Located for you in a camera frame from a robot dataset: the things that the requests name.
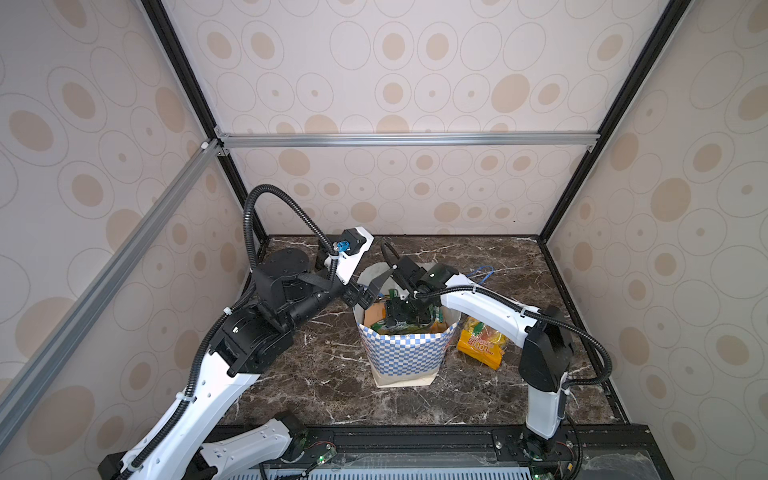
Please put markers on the green Fox's candy bag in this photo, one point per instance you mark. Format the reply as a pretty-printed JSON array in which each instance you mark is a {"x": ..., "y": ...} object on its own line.
[{"x": 392, "y": 293}]

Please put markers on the black frame post right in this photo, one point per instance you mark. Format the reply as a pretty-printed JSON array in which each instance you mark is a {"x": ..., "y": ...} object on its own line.
[{"x": 649, "y": 54}]

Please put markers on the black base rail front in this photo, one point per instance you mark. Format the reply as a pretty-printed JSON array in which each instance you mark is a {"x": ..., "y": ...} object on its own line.
[{"x": 437, "y": 452}]

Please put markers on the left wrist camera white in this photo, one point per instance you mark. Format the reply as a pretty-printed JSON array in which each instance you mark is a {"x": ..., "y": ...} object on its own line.
[{"x": 352, "y": 245}]

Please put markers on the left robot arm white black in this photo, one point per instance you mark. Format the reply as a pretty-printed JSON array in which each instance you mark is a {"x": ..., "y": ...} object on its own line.
[{"x": 283, "y": 293}]

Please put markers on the black frame post left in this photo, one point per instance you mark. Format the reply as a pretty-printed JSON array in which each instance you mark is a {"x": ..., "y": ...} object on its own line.
[{"x": 160, "y": 22}]

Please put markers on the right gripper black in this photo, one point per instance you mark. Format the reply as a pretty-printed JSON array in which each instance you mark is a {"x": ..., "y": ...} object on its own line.
[{"x": 392, "y": 313}]

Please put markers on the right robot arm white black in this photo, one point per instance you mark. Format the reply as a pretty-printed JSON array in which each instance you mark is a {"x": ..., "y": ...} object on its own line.
[{"x": 545, "y": 340}]

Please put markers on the blue checkered paper bag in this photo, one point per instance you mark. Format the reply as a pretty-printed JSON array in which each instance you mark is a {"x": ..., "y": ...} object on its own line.
[{"x": 407, "y": 360}]

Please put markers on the yellow gummy candy bag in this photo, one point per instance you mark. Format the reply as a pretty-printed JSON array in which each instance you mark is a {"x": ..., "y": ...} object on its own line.
[{"x": 482, "y": 343}]

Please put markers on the black frame post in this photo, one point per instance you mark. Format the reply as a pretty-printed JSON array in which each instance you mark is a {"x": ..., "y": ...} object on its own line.
[
  {"x": 160, "y": 22},
  {"x": 649, "y": 54}
]

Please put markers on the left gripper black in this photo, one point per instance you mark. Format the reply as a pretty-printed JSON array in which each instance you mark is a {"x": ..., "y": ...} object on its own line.
[{"x": 353, "y": 293}]

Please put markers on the aluminium rail left wall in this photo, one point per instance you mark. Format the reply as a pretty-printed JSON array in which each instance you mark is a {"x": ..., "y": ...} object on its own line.
[{"x": 41, "y": 370}]

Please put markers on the horizontal aluminium rail back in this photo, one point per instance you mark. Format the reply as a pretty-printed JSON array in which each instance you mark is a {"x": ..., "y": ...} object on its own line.
[{"x": 426, "y": 139}]

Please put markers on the orange potato chips bag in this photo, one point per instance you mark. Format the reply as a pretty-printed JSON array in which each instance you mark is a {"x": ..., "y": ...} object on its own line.
[{"x": 374, "y": 318}]

